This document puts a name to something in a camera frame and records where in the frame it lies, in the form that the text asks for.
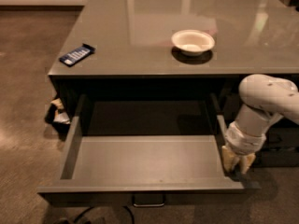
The right bottom drawer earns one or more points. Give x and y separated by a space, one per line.
281 158

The grey top drawer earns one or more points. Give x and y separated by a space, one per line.
145 153

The black trash bin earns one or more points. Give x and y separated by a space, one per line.
57 117

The right middle drawer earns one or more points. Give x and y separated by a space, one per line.
282 137

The dark grey drawer cabinet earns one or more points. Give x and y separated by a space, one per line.
132 39

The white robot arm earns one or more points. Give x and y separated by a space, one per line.
266 100

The white bowl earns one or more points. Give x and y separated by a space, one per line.
192 42

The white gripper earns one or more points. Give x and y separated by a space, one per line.
244 141

